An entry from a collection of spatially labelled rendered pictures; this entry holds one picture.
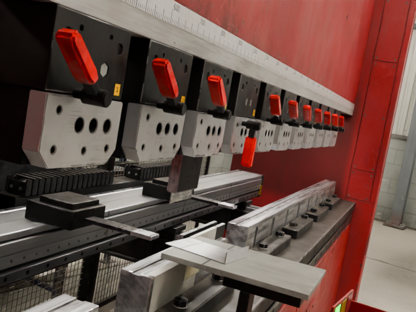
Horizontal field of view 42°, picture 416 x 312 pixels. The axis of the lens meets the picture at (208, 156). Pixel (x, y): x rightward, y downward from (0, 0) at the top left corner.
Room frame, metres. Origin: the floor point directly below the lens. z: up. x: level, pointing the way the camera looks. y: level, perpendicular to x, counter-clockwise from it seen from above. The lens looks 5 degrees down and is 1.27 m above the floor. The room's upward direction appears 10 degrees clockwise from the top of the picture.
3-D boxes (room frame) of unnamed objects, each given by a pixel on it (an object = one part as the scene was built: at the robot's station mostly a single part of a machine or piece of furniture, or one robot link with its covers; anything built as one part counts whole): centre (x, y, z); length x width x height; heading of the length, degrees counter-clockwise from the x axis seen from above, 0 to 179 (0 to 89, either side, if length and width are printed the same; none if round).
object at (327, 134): (2.32, -0.44, 1.26); 0.15 x 0.09 x 0.17; 160
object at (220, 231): (1.18, -0.02, 0.98); 0.20 x 0.03 x 0.03; 160
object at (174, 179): (1.03, 0.04, 1.13); 0.10 x 0.02 x 0.10; 160
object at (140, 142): (0.81, 0.11, 1.26); 0.15 x 0.09 x 0.17; 160
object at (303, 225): (1.95, -0.36, 0.89); 0.30 x 0.05 x 0.03; 160
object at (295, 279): (0.97, -0.10, 1.00); 0.26 x 0.18 x 0.01; 70
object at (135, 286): (1.08, 0.02, 0.92); 0.39 x 0.06 x 0.10; 160
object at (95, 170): (1.36, 0.34, 1.02); 0.37 x 0.06 x 0.04; 160
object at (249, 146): (1.15, -0.08, 1.20); 0.04 x 0.02 x 0.10; 70
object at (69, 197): (1.07, 0.19, 1.01); 0.26 x 0.12 x 0.05; 70
